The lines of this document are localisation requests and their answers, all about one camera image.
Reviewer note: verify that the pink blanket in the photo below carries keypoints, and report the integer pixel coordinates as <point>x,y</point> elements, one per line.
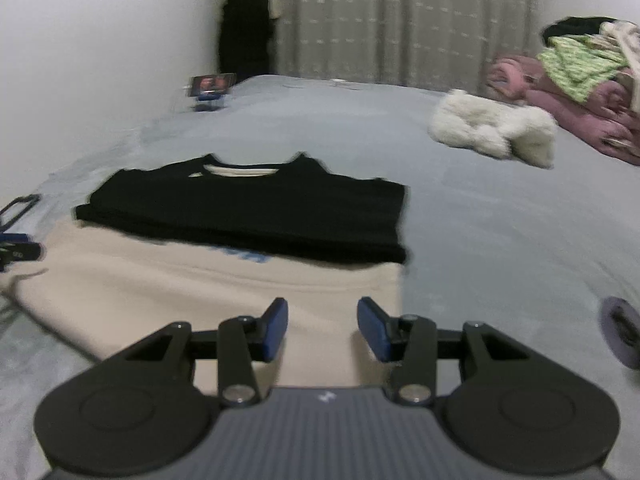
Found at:
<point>590,120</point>

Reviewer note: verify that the black garment on pile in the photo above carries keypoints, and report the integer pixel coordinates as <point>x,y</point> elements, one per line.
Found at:
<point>575,27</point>

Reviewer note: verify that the cream garment on pile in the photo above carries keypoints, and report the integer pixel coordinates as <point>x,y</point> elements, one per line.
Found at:
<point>631,60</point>

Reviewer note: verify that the black hanging garment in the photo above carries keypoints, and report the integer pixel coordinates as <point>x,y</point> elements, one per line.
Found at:
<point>245,30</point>

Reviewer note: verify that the purple round pad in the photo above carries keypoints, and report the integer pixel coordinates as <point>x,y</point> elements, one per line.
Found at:
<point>617,332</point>

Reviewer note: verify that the smartphone with lit screen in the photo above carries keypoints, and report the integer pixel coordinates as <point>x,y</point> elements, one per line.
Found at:
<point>212,84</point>

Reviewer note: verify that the grey patterned curtain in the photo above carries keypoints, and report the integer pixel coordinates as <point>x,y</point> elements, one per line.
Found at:
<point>400,20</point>

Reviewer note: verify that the grey bed sheet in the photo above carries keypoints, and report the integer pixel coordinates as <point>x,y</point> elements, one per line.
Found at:
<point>500,220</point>

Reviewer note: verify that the beige sweatshirt with black sleeves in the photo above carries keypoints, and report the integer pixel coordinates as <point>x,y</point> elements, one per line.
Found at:
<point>250,215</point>

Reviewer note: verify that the green patterned cloth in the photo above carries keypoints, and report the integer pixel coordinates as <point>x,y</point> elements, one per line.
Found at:
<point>575,67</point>

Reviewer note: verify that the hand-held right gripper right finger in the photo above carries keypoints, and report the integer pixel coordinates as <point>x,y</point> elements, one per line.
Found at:
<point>372,332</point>

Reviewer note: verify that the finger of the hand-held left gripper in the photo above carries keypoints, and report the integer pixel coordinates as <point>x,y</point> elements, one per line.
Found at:
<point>22,252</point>

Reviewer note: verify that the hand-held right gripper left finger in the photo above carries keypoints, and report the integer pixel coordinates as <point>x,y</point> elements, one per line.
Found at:
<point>275,330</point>

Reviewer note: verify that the white plush toy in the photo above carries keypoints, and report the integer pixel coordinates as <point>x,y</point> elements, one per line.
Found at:
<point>485,125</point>

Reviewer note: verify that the blue phone stand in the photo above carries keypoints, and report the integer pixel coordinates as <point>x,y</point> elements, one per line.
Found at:
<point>207,102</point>

